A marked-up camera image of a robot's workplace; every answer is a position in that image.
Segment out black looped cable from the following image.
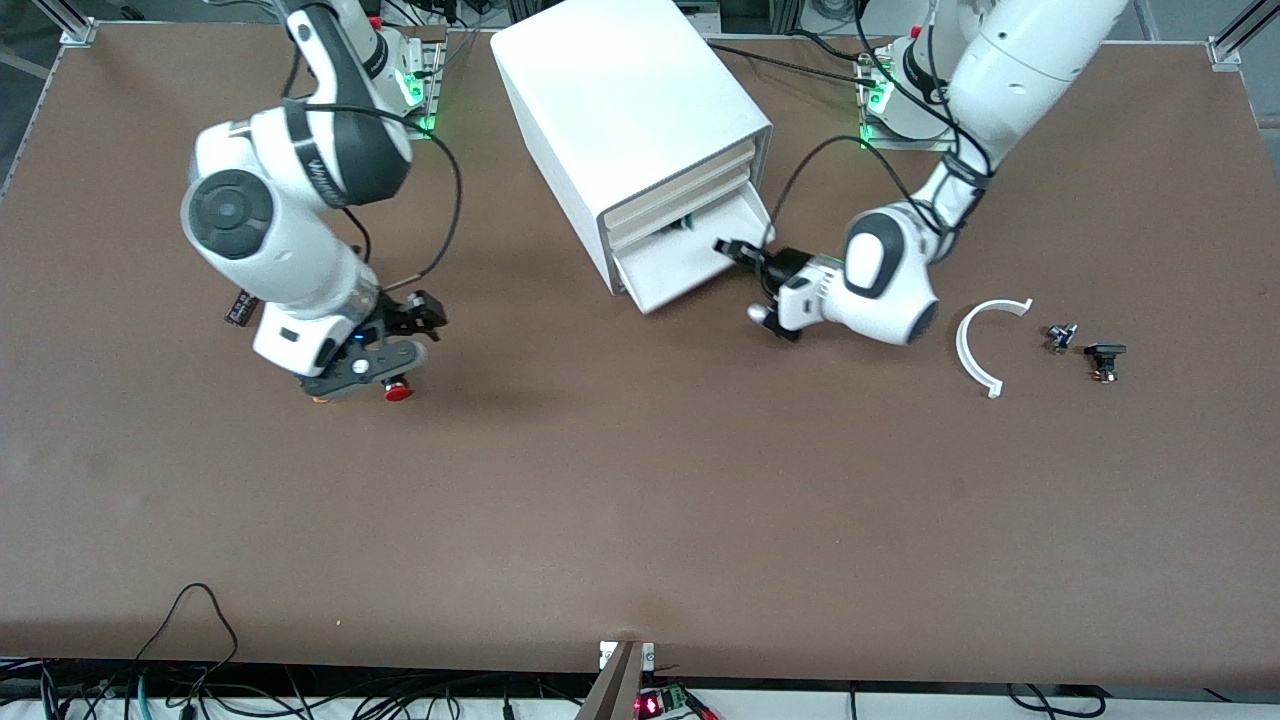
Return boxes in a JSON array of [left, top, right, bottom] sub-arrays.
[[134, 582, 241, 669]]

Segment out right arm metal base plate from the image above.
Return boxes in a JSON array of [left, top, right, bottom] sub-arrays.
[[395, 40, 447, 137]]

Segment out white drawer cabinet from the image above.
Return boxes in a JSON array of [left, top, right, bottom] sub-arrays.
[[490, 0, 777, 296]]

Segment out white curved plastic arc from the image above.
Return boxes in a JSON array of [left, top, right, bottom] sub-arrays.
[[955, 297, 1035, 400]]

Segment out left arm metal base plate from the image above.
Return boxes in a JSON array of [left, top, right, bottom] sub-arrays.
[[857, 50, 967, 153]]

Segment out black cable on table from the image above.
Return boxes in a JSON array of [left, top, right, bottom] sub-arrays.
[[705, 38, 883, 87]]

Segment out black switch component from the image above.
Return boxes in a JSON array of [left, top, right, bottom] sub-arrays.
[[1084, 342, 1129, 385]]

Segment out aluminium frame profile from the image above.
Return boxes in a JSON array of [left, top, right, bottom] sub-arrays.
[[30, 0, 99, 47], [1207, 0, 1280, 67]]

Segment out circuit board with red LED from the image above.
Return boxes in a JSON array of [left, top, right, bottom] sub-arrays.
[[634, 684, 693, 720]]

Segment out tangled black cables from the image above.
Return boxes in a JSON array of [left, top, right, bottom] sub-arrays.
[[0, 655, 601, 720]]

